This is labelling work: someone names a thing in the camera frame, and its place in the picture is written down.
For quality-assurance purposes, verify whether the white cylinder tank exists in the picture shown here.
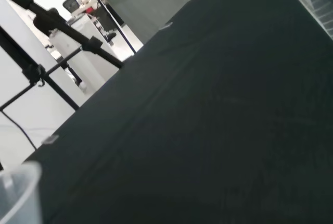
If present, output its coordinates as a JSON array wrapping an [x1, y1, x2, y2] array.
[[50, 29, 105, 94]]

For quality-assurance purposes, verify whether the black bench cloth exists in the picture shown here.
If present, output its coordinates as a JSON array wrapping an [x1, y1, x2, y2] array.
[[24, 0, 333, 224]]

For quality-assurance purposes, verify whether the thin dark pole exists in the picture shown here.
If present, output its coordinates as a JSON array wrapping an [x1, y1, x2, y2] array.
[[79, 0, 136, 54]]

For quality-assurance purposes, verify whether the black office chair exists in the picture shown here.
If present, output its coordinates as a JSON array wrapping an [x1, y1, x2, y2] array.
[[62, 0, 82, 14]]

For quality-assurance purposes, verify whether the clear plastic funnel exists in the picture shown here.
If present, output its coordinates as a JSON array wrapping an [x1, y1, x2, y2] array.
[[0, 160, 43, 224]]

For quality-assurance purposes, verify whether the pale ribbed panel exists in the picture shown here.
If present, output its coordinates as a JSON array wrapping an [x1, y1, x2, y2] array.
[[276, 0, 333, 40]]

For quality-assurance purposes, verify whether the black camera tripod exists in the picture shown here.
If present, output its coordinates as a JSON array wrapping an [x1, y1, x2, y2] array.
[[0, 0, 124, 113]]

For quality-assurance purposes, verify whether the thin black cable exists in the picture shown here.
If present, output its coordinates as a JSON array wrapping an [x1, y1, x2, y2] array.
[[0, 110, 37, 151]]

